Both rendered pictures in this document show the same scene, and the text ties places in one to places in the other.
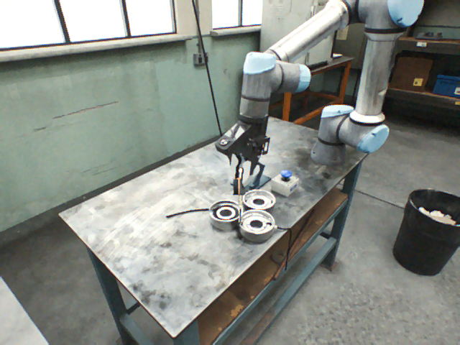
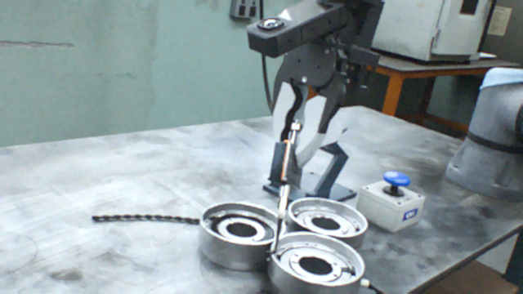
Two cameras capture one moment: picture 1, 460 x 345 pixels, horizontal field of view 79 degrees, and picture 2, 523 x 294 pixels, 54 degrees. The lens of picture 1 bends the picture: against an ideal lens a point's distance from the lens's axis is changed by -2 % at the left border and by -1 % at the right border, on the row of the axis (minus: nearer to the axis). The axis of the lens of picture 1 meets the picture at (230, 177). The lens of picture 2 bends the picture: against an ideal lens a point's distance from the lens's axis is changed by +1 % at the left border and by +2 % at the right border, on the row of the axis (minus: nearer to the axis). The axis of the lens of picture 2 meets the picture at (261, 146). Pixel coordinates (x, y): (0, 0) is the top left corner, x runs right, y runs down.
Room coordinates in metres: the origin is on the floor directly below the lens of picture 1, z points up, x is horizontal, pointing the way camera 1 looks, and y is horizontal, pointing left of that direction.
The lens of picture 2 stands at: (0.13, -0.01, 1.13)
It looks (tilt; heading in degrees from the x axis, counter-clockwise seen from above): 19 degrees down; 2
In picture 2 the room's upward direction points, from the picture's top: 9 degrees clockwise
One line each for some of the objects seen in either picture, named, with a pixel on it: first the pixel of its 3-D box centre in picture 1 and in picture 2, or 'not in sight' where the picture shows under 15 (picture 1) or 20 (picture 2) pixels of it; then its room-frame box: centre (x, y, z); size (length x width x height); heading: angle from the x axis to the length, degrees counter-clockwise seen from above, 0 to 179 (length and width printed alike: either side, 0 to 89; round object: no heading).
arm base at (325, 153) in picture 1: (330, 147); (493, 160); (1.10, -0.43, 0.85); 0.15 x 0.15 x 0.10
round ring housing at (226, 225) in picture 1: (226, 215); (240, 235); (0.69, 0.01, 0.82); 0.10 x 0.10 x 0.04
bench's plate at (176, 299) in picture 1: (245, 176); (297, 182); (0.96, -0.06, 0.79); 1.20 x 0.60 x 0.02; 138
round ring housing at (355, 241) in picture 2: (258, 203); (324, 229); (0.74, -0.09, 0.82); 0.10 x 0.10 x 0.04
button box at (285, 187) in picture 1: (285, 183); (391, 203); (0.86, -0.20, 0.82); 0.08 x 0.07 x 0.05; 138
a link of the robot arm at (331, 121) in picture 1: (336, 122); (516, 103); (1.09, -0.43, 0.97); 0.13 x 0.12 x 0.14; 29
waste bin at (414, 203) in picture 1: (428, 233); not in sight; (1.24, -1.18, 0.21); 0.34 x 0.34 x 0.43
